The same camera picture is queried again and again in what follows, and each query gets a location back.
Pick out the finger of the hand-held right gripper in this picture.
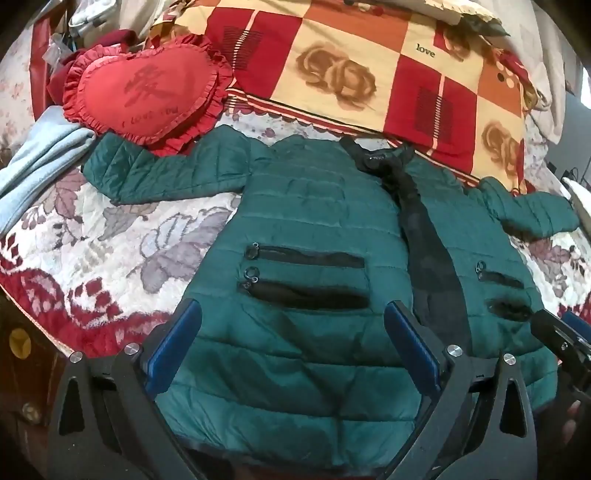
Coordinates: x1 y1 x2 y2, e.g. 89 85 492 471
530 310 591 366

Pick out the dark green lace-edged cloth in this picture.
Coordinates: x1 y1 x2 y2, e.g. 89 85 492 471
455 11 511 38

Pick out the pink floral fabric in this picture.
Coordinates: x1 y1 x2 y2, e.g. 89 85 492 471
0 28 47 153

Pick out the light blue cloth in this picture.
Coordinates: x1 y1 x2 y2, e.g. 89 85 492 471
0 111 98 236

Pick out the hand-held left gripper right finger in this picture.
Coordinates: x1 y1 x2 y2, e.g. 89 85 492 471
383 300 542 480

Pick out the brown wooden bed frame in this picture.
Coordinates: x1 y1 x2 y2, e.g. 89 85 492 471
0 295 70 462

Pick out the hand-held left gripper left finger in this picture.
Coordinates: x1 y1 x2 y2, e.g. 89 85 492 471
47 298 204 480

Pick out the dark red cloth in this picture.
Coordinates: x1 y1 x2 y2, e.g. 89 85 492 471
46 30 134 104

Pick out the green puffer jacket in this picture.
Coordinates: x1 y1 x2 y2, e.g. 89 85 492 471
82 124 581 469

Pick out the white cloth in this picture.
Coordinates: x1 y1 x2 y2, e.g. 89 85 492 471
68 0 154 38

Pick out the cream red floral bedspread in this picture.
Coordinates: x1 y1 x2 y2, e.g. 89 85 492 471
0 171 591 361

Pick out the red heart-shaped frilled pillow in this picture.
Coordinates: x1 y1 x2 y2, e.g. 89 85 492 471
61 34 236 158

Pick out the red cream checked rose blanket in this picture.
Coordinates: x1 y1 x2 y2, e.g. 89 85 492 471
143 0 539 192

